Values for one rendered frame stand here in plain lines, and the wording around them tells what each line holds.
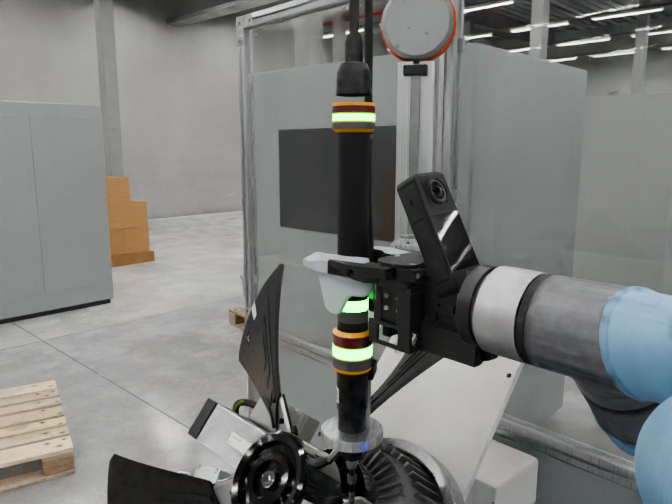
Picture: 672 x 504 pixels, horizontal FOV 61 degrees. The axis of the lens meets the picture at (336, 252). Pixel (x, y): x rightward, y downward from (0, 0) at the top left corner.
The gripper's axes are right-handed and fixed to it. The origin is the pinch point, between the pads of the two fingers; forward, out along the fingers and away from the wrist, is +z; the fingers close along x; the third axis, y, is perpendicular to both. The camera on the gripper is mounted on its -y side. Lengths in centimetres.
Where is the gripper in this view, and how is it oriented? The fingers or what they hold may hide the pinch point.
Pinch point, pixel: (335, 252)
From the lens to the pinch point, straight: 63.6
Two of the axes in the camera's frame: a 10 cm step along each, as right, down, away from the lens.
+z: -6.7, -1.3, 7.3
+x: 7.4, -1.2, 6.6
